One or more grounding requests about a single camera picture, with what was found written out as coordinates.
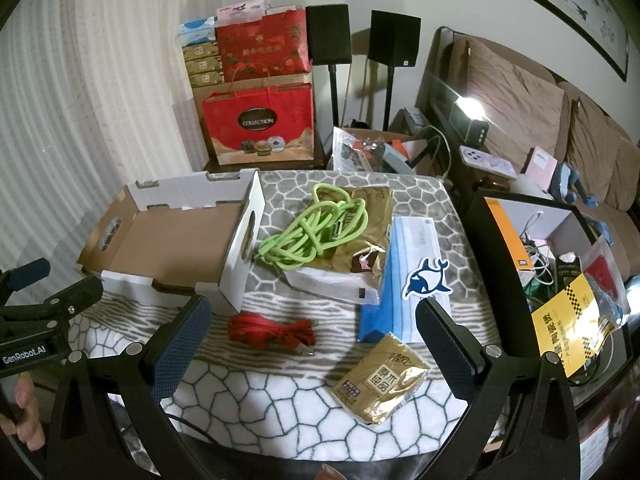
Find stack of gold boxes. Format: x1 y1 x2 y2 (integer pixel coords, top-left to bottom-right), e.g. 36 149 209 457
185 56 223 75

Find black storage bin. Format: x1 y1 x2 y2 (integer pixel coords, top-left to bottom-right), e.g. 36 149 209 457
465 187 640 411

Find black speaker on stand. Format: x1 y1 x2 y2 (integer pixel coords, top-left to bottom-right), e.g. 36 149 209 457
369 10 422 131
305 4 351 128

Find yellow checkered packet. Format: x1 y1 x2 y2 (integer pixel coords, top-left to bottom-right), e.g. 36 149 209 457
530 272 618 376

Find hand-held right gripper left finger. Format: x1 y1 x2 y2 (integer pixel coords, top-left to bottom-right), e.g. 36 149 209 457
47 294 213 480

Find red floral gift bag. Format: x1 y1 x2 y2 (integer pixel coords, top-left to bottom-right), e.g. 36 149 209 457
215 7 313 86

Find brown sofa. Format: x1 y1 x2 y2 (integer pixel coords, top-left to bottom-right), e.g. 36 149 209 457
417 25 640 281

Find white cables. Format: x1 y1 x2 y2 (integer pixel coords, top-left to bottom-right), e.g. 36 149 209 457
520 212 556 286

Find small gold packet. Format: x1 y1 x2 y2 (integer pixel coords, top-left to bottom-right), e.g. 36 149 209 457
330 332 431 426

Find large gold package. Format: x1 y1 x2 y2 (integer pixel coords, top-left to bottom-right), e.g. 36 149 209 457
287 185 393 283

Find framed wall painting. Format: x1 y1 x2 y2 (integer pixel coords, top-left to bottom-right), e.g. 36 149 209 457
475 0 631 83

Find black green carton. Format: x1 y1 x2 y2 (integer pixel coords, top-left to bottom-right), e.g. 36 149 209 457
555 252 583 291

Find brown sofa pillow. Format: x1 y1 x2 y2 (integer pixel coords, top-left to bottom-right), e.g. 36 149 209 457
567 100 636 206
465 37 571 166

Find red item in plastic bag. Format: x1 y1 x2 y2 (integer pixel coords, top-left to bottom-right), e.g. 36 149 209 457
580 237 631 331

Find white and brown cardboard box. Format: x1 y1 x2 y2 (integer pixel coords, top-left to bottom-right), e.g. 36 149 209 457
76 169 266 313

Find blue clamp stand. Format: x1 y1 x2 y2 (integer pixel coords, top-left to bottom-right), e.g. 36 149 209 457
552 162 598 208

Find blue tissue pack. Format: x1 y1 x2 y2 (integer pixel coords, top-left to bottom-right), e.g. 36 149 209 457
177 16 218 48

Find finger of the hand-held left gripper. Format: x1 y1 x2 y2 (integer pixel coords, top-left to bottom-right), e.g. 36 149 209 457
0 259 51 306
0 277 104 348

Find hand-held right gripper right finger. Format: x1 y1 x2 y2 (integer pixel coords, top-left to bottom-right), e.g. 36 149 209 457
416 297 586 480

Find white round device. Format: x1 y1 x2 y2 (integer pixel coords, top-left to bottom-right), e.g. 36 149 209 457
510 172 551 196

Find green cable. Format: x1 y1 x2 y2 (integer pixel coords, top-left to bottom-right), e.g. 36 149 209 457
257 182 371 268

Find pink tissue pack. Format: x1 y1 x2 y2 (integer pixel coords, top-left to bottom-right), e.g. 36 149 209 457
216 0 273 26

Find white curtain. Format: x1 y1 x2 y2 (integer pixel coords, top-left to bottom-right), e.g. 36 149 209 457
0 0 201 281

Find grey white patterned blanket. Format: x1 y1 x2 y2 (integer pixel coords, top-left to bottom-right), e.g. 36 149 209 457
65 170 506 461

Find clear plastic bag of parts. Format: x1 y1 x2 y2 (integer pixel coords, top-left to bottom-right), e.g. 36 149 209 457
330 127 386 173

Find blue face mask pack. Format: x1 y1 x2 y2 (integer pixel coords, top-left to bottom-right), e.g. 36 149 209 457
357 216 453 346

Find pink box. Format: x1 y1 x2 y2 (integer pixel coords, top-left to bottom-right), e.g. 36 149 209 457
525 146 558 186

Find large red gift box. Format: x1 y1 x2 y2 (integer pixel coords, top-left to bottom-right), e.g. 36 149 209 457
192 67 316 171

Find red cable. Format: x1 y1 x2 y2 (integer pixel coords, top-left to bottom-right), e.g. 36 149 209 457
227 311 318 358

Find person's left hand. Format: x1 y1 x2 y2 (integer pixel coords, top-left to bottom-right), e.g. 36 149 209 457
0 376 46 453

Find orange box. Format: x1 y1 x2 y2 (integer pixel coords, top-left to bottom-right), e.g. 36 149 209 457
482 197 533 273

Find black lit desk lamp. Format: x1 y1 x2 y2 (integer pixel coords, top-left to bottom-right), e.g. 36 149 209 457
447 97 493 148

